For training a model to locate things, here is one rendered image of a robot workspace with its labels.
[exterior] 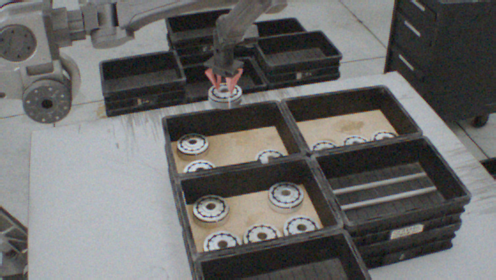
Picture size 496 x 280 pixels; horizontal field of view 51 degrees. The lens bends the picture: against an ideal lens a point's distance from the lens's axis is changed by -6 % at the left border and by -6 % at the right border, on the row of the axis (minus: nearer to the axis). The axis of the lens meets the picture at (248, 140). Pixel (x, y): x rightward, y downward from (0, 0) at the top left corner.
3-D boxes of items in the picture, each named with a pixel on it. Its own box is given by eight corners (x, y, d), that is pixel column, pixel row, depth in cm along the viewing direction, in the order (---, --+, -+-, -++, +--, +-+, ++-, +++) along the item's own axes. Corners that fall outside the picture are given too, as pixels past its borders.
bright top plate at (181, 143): (180, 156, 174) (180, 155, 174) (174, 137, 182) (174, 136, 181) (211, 151, 176) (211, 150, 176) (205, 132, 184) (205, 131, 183)
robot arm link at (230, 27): (259, -43, 113) (269, 4, 112) (284, -45, 114) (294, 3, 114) (212, 17, 154) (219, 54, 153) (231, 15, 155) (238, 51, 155)
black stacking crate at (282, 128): (177, 206, 163) (174, 178, 156) (164, 145, 186) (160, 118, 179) (305, 183, 171) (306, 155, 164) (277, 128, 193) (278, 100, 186)
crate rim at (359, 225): (344, 233, 142) (345, 227, 141) (307, 160, 165) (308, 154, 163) (472, 203, 150) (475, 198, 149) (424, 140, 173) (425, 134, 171)
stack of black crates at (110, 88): (116, 167, 277) (102, 93, 249) (111, 132, 300) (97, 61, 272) (192, 153, 286) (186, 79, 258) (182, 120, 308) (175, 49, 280)
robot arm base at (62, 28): (52, 44, 123) (42, -3, 115) (87, 39, 125) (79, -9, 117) (52, 62, 116) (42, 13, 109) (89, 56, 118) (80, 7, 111)
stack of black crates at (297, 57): (267, 139, 295) (268, 66, 267) (251, 107, 317) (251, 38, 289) (336, 127, 304) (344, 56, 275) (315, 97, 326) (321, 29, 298)
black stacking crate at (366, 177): (340, 256, 148) (345, 228, 141) (306, 184, 171) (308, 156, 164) (462, 226, 156) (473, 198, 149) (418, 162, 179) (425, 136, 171)
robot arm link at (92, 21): (74, 7, 115) (77, 31, 115) (120, 0, 117) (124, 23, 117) (78, 19, 124) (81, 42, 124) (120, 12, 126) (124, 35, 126)
